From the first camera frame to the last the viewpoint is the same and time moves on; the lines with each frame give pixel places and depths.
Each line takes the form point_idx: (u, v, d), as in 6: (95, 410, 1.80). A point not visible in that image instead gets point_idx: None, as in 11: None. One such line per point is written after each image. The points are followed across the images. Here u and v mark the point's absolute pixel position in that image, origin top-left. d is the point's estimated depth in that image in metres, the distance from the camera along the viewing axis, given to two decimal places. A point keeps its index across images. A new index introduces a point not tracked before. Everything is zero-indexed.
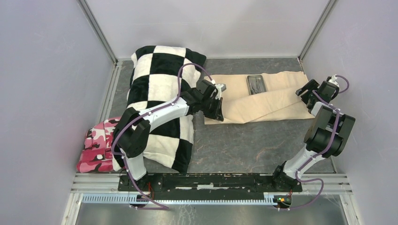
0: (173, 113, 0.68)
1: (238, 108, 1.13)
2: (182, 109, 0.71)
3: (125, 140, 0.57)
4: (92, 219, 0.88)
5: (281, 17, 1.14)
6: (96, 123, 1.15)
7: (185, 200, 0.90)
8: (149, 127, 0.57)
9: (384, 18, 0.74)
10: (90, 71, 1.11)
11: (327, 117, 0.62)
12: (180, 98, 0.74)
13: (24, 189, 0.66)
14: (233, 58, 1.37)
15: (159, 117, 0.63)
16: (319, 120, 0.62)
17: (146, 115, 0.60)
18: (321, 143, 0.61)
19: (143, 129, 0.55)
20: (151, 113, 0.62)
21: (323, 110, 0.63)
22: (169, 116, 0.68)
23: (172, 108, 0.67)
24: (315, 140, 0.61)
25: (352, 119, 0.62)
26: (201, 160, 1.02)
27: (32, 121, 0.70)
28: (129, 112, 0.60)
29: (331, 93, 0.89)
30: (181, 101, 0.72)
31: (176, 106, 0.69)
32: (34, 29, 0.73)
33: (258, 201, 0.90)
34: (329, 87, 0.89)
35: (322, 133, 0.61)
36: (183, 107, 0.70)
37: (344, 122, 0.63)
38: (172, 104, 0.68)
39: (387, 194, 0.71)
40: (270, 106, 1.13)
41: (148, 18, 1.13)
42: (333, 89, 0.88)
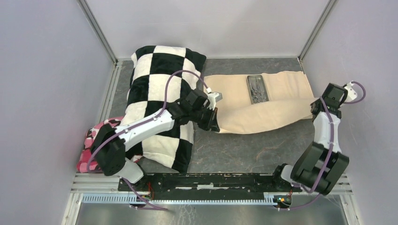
0: (155, 128, 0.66)
1: (237, 117, 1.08)
2: (167, 124, 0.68)
3: (100, 155, 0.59)
4: (92, 219, 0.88)
5: (280, 17, 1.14)
6: (96, 123, 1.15)
7: (185, 200, 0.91)
8: (124, 147, 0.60)
9: (384, 19, 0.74)
10: (90, 71, 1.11)
11: (317, 156, 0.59)
12: (166, 109, 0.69)
13: (24, 189, 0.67)
14: (233, 58, 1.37)
15: (138, 134, 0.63)
16: (308, 161, 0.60)
17: (122, 133, 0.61)
18: (307, 180, 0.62)
19: (116, 149, 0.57)
20: (128, 131, 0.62)
21: (313, 148, 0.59)
22: (150, 131, 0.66)
23: (154, 123, 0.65)
24: (302, 176, 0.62)
25: (346, 160, 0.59)
26: (201, 160, 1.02)
27: (32, 121, 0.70)
28: (105, 128, 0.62)
29: (339, 97, 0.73)
30: (166, 113, 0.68)
31: (159, 120, 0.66)
32: (34, 29, 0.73)
33: (258, 201, 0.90)
34: (338, 90, 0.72)
35: (309, 172, 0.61)
36: (166, 121, 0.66)
37: (337, 161, 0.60)
38: (154, 118, 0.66)
39: (387, 194, 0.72)
40: (274, 116, 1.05)
41: (148, 18, 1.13)
42: (341, 93, 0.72)
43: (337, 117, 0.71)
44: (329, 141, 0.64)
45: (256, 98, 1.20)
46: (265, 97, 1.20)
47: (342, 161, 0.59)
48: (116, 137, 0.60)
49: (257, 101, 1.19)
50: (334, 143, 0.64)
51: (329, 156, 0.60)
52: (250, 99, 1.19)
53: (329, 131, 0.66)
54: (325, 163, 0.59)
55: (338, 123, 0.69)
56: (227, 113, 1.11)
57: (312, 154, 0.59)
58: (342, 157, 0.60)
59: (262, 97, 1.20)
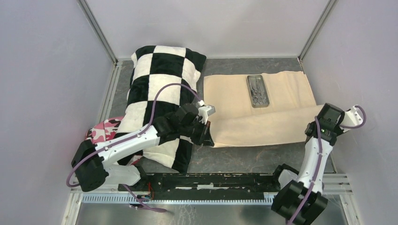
0: (139, 145, 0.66)
1: (232, 130, 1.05)
2: (151, 141, 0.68)
3: (80, 171, 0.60)
4: (92, 219, 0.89)
5: (280, 16, 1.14)
6: (96, 123, 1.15)
7: (185, 200, 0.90)
8: (103, 166, 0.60)
9: (384, 18, 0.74)
10: (90, 71, 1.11)
11: (296, 193, 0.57)
12: (152, 125, 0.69)
13: (25, 189, 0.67)
14: (233, 58, 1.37)
15: (118, 152, 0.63)
16: (285, 198, 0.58)
17: (102, 150, 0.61)
18: (286, 213, 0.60)
19: (95, 168, 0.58)
20: (109, 148, 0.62)
21: (292, 184, 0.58)
22: (133, 149, 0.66)
23: (136, 141, 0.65)
24: (280, 209, 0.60)
25: (325, 202, 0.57)
26: (201, 160, 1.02)
27: (33, 121, 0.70)
28: (86, 145, 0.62)
29: (334, 118, 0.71)
30: (152, 129, 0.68)
31: (143, 137, 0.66)
32: (34, 29, 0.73)
33: (258, 201, 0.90)
34: (333, 110, 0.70)
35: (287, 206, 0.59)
36: (150, 138, 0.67)
37: (316, 201, 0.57)
38: (137, 135, 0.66)
39: (386, 194, 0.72)
40: (277, 135, 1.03)
41: (148, 18, 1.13)
42: (338, 113, 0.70)
43: (329, 145, 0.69)
44: (310, 180, 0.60)
45: (256, 98, 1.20)
46: (265, 96, 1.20)
47: (322, 202, 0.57)
48: (95, 155, 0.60)
49: (257, 101, 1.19)
50: (316, 182, 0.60)
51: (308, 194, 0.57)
52: (250, 99, 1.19)
53: (315, 167, 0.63)
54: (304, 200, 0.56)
55: (328, 152, 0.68)
56: (223, 123, 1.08)
57: (290, 191, 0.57)
58: (321, 198, 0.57)
59: (262, 97, 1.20)
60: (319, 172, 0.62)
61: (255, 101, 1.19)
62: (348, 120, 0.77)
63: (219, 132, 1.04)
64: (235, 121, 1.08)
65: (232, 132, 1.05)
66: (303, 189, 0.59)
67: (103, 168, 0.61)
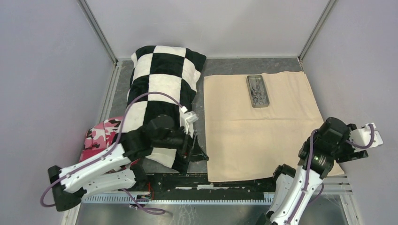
0: (104, 168, 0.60)
1: (236, 146, 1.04)
2: (119, 161, 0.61)
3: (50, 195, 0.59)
4: (92, 219, 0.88)
5: (280, 16, 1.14)
6: (96, 123, 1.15)
7: (185, 200, 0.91)
8: None
9: (384, 19, 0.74)
10: (90, 71, 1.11)
11: None
12: (119, 144, 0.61)
13: (25, 189, 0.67)
14: (233, 58, 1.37)
15: (82, 177, 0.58)
16: None
17: (64, 178, 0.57)
18: None
19: None
20: (70, 176, 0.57)
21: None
22: (100, 171, 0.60)
23: (100, 164, 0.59)
24: None
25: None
26: (201, 160, 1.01)
27: (33, 121, 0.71)
28: (54, 171, 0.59)
29: (334, 140, 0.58)
30: (118, 149, 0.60)
31: (108, 160, 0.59)
32: (34, 28, 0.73)
33: (258, 201, 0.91)
34: (333, 132, 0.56)
35: None
36: (115, 160, 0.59)
37: None
38: (101, 158, 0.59)
39: (387, 194, 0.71)
40: (280, 146, 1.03)
41: (148, 17, 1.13)
42: (339, 136, 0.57)
43: (319, 177, 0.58)
44: (285, 221, 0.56)
45: (256, 98, 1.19)
46: (265, 96, 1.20)
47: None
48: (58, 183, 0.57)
49: (257, 101, 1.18)
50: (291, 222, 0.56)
51: None
52: (250, 99, 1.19)
53: (294, 205, 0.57)
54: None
55: (317, 185, 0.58)
56: (224, 133, 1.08)
57: None
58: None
59: (262, 97, 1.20)
60: (299, 210, 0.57)
61: (255, 101, 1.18)
62: (356, 136, 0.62)
63: (222, 147, 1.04)
64: (236, 133, 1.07)
65: (233, 145, 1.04)
66: None
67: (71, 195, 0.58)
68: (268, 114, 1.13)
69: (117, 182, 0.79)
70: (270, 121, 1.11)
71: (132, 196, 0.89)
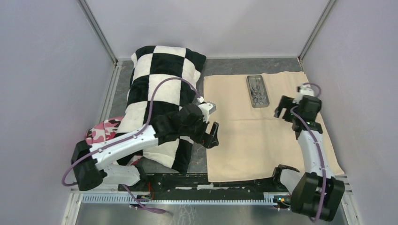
0: (136, 146, 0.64)
1: (236, 149, 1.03)
2: (149, 142, 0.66)
3: (76, 171, 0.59)
4: (92, 219, 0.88)
5: (280, 16, 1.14)
6: (96, 123, 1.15)
7: (184, 200, 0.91)
8: (95, 169, 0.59)
9: (383, 18, 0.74)
10: (90, 71, 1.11)
11: (313, 187, 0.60)
12: (149, 125, 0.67)
13: (25, 188, 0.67)
14: (233, 58, 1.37)
15: (113, 154, 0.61)
16: (306, 193, 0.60)
17: (95, 153, 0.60)
18: (311, 210, 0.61)
19: (88, 170, 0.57)
20: (102, 151, 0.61)
21: (309, 180, 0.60)
22: (132, 150, 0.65)
23: (133, 142, 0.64)
24: (303, 208, 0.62)
25: (341, 186, 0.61)
26: (201, 160, 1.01)
27: (33, 121, 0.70)
28: (81, 146, 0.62)
29: (315, 108, 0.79)
30: (149, 130, 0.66)
31: (140, 138, 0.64)
32: (34, 29, 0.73)
33: (258, 201, 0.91)
34: (312, 102, 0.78)
35: (309, 202, 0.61)
36: (147, 140, 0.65)
37: (334, 187, 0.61)
38: (133, 136, 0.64)
39: (386, 194, 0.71)
40: (280, 146, 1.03)
41: (148, 17, 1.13)
42: (317, 104, 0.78)
43: (319, 132, 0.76)
44: (320, 168, 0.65)
45: (256, 98, 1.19)
46: (265, 96, 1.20)
47: (337, 188, 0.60)
48: (89, 157, 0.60)
49: (257, 101, 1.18)
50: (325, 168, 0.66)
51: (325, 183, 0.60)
52: (251, 99, 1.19)
53: (317, 154, 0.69)
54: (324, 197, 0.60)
55: (321, 140, 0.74)
56: (224, 133, 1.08)
57: (308, 184, 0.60)
58: (337, 183, 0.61)
59: (262, 97, 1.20)
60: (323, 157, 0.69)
61: (255, 101, 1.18)
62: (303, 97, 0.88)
63: (222, 150, 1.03)
64: (236, 134, 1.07)
65: (234, 146, 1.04)
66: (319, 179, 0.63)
67: (98, 171, 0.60)
68: (268, 114, 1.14)
69: (126, 174, 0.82)
70: (270, 121, 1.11)
71: (132, 196, 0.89)
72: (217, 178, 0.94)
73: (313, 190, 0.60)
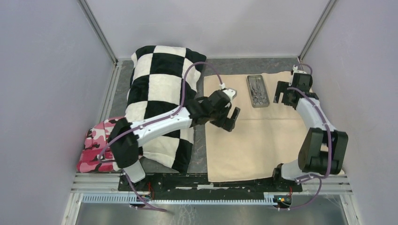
0: (172, 125, 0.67)
1: (235, 150, 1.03)
2: (183, 122, 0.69)
3: (115, 148, 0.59)
4: (92, 219, 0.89)
5: (281, 16, 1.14)
6: (96, 123, 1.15)
7: (185, 200, 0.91)
8: (136, 145, 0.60)
9: (384, 18, 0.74)
10: (90, 71, 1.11)
11: (318, 140, 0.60)
12: (183, 108, 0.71)
13: (25, 188, 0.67)
14: (233, 58, 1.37)
15: (152, 131, 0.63)
16: (312, 146, 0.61)
17: (137, 129, 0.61)
18: (320, 166, 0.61)
19: (130, 145, 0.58)
20: (143, 127, 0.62)
21: (314, 134, 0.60)
22: (168, 128, 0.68)
23: (170, 121, 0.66)
24: (313, 164, 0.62)
25: (344, 136, 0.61)
26: (201, 160, 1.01)
27: (32, 121, 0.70)
28: (122, 123, 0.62)
29: (307, 81, 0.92)
30: (184, 111, 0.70)
31: (176, 118, 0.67)
32: (34, 29, 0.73)
33: (258, 201, 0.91)
34: (303, 76, 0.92)
35: (317, 157, 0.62)
36: (183, 120, 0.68)
37: (338, 138, 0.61)
38: (171, 116, 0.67)
39: (386, 193, 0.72)
40: (281, 146, 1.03)
41: (149, 17, 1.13)
42: (309, 77, 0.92)
43: (316, 98, 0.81)
44: (323, 123, 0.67)
45: (256, 98, 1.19)
46: (265, 96, 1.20)
47: (341, 138, 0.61)
48: (130, 132, 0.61)
49: (257, 101, 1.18)
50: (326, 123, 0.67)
51: (329, 135, 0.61)
52: (251, 99, 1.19)
53: (317, 113, 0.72)
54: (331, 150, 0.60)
55: (318, 104, 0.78)
56: (224, 133, 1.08)
57: (314, 139, 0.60)
58: (341, 134, 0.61)
59: (263, 97, 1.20)
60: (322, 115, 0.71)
61: (255, 101, 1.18)
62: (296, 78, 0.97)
63: (221, 150, 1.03)
64: (236, 133, 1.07)
65: (234, 146, 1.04)
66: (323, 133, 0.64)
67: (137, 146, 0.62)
68: (268, 114, 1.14)
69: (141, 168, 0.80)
70: (270, 121, 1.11)
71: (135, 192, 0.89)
72: (217, 178, 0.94)
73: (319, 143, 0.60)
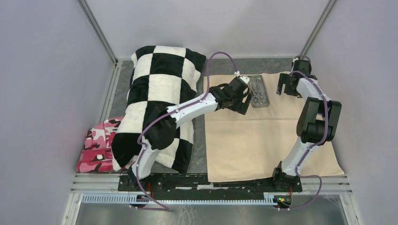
0: (202, 109, 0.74)
1: (235, 150, 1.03)
2: (210, 106, 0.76)
3: (152, 132, 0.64)
4: (92, 219, 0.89)
5: (280, 16, 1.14)
6: (96, 123, 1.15)
7: (185, 200, 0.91)
8: (174, 126, 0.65)
9: (383, 19, 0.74)
10: (90, 71, 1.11)
11: (315, 108, 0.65)
12: (210, 93, 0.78)
13: (24, 189, 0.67)
14: (233, 58, 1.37)
15: (186, 114, 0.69)
16: (309, 113, 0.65)
17: (174, 112, 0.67)
18: (315, 132, 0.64)
19: (170, 127, 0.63)
20: (179, 111, 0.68)
21: (310, 102, 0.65)
22: (197, 112, 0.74)
23: (200, 105, 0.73)
24: (310, 130, 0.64)
25: (339, 104, 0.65)
26: (201, 161, 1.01)
27: (32, 122, 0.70)
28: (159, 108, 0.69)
29: (307, 66, 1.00)
30: (210, 96, 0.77)
31: (205, 102, 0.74)
32: (34, 29, 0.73)
33: (258, 201, 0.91)
34: (303, 62, 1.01)
35: (314, 124, 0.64)
36: (211, 103, 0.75)
37: (332, 105, 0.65)
38: (200, 101, 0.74)
39: (386, 193, 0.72)
40: (281, 146, 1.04)
41: (148, 17, 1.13)
42: (308, 63, 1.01)
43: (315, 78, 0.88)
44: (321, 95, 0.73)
45: (256, 98, 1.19)
46: (265, 96, 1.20)
47: (336, 106, 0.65)
48: (168, 116, 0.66)
49: (257, 101, 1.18)
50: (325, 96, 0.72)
51: (325, 104, 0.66)
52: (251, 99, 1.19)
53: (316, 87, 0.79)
54: (327, 116, 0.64)
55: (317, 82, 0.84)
56: (224, 133, 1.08)
57: (311, 107, 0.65)
58: (335, 102, 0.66)
59: (262, 97, 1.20)
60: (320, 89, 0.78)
61: (255, 101, 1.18)
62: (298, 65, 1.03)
63: (221, 150, 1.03)
64: (236, 133, 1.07)
65: (234, 146, 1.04)
66: (320, 103, 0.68)
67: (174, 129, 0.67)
68: (268, 114, 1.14)
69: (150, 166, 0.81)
70: (270, 121, 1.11)
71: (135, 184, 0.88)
72: (217, 178, 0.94)
73: (315, 110, 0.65)
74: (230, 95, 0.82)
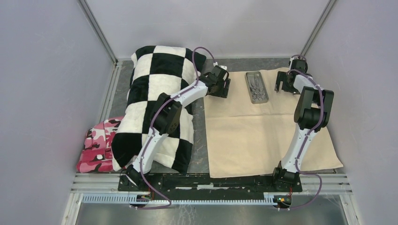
0: (196, 93, 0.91)
1: (236, 145, 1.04)
2: (202, 90, 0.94)
3: (160, 119, 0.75)
4: (92, 219, 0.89)
5: (280, 16, 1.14)
6: (96, 123, 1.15)
7: (185, 200, 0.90)
8: (180, 107, 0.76)
9: (383, 19, 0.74)
10: (91, 71, 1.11)
11: (310, 96, 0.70)
12: (199, 81, 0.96)
13: (24, 189, 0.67)
14: (233, 58, 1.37)
15: (186, 98, 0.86)
16: (306, 101, 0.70)
17: (177, 97, 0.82)
18: (311, 119, 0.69)
19: (177, 108, 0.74)
20: (180, 96, 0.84)
21: (306, 91, 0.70)
22: (193, 96, 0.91)
23: (195, 89, 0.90)
24: (307, 116, 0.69)
25: (332, 93, 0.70)
26: (201, 160, 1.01)
27: (32, 122, 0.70)
28: (163, 96, 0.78)
29: (304, 65, 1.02)
30: (201, 83, 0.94)
31: (198, 87, 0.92)
32: (34, 29, 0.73)
33: (258, 201, 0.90)
34: (300, 61, 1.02)
35: (309, 111, 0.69)
36: (202, 88, 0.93)
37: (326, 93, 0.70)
38: (194, 86, 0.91)
39: (386, 193, 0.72)
40: (280, 141, 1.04)
41: (148, 17, 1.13)
42: (304, 62, 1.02)
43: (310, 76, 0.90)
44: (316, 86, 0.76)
45: (255, 94, 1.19)
46: (264, 93, 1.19)
47: (329, 94, 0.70)
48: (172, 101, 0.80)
49: (256, 97, 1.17)
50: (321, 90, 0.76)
51: (320, 92, 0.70)
52: (250, 96, 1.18)
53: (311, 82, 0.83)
54: (322, 104, 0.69)
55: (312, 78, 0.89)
56: (224, 130, 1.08)
57: (307, 95, 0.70)
58: (329, 91, 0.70)
59: (261, 93, 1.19)
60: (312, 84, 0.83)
61: (255, 97, 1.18)
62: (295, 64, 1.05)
63: (222, 146, 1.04)
64: (236, 130, 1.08)
65: (234, 141, 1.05)
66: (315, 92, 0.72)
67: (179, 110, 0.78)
68: (267, 109, 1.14)
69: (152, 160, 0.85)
70: (269, 116, 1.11)
71: (135, 184, 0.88)
72: (218, 174, 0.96)
73: (311, 98, 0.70)
74: (214, 80, 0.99)
